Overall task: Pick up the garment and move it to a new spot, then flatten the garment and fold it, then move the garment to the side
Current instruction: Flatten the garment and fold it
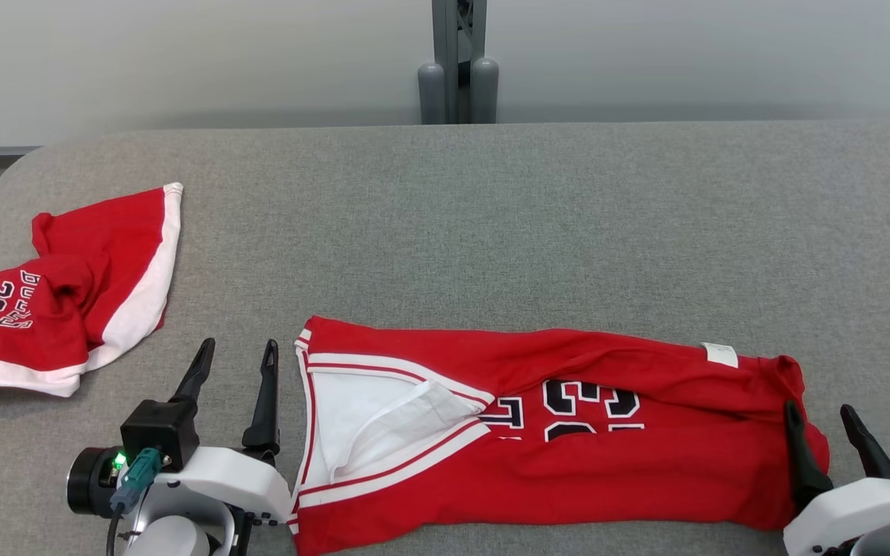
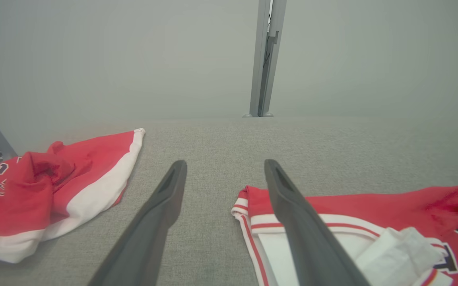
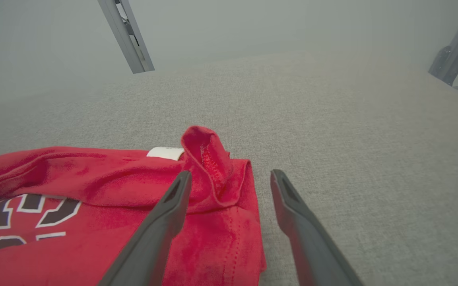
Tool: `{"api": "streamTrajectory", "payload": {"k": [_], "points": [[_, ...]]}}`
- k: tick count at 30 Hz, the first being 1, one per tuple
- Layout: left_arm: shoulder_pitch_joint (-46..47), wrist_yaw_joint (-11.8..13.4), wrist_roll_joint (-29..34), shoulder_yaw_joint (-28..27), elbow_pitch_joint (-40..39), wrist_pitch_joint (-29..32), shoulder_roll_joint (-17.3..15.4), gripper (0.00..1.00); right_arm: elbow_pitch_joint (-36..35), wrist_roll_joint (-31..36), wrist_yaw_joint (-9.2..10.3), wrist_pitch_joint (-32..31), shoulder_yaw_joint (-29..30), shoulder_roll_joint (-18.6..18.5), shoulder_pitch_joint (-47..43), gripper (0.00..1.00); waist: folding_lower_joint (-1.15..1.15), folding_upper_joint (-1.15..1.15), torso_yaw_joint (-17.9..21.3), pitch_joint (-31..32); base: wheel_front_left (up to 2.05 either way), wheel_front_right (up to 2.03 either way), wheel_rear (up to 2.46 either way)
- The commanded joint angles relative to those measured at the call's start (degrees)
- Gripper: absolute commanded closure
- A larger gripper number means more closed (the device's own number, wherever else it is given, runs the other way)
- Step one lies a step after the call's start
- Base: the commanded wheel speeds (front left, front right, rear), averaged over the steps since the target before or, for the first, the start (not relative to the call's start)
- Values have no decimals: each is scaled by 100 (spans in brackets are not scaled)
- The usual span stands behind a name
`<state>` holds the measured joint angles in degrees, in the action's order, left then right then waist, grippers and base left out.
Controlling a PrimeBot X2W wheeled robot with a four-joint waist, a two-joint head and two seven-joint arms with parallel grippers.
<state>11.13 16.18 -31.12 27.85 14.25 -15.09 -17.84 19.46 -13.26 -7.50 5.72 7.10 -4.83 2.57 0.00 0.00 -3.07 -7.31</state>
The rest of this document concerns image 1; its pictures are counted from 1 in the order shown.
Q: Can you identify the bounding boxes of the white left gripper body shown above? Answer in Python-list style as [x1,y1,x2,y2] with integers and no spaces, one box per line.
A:
[66,446,294,527]

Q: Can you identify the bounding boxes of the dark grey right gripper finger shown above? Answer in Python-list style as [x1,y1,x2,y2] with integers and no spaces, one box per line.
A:
[783,400,834,508]
[841,405,890,481]

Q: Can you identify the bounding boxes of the grey cylindrical post foot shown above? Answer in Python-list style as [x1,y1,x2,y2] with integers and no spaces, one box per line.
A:
[417,62,447,125]
[470,57,500,124]

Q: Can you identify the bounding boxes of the red white printed shorts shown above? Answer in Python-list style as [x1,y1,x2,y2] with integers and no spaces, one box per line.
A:
[0,182,184,403]

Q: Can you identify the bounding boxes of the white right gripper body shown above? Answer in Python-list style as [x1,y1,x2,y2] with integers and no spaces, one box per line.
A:
[783,477,890,556]

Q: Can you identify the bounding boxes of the red white basketball jersey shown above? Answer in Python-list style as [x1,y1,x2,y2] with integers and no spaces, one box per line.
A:
[290,315,831,556]

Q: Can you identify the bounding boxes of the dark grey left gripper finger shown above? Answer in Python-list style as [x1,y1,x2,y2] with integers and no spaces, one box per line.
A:
[242,339,281,458]
[169,337,216,406]

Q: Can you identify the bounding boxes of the grey metal partition post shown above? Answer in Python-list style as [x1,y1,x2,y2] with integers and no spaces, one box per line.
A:
[431,0,488,124]

